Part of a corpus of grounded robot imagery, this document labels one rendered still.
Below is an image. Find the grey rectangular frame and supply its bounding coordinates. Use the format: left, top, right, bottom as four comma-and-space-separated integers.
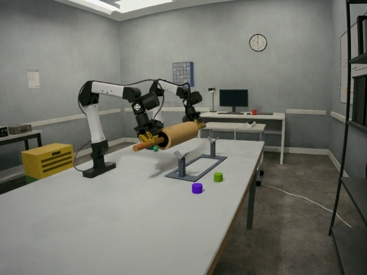
164, 136, 227, 182

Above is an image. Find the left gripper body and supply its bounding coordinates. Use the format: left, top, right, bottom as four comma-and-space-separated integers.
187, 106, 202, 123

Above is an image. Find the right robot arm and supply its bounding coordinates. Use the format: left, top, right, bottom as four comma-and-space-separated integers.
79, 81, 160, 175

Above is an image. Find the green cylinder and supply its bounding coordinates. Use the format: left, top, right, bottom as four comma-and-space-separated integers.
214, 172, 223, 182

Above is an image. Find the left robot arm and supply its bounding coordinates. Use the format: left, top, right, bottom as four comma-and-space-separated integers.
149, 80, 202, 123

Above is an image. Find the purple cylinder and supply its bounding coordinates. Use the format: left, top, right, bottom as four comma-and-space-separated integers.
192, 183, 202, 194

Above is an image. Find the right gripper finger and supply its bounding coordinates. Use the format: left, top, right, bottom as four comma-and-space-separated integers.
139, 133, 150, 143
146, 131, 158, 143

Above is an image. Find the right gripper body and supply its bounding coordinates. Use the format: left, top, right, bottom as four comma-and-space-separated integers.
134, 113, 158, 142

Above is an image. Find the tan stepped cylindrical bar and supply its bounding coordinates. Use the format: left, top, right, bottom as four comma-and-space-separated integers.
133, 121, 206, 152

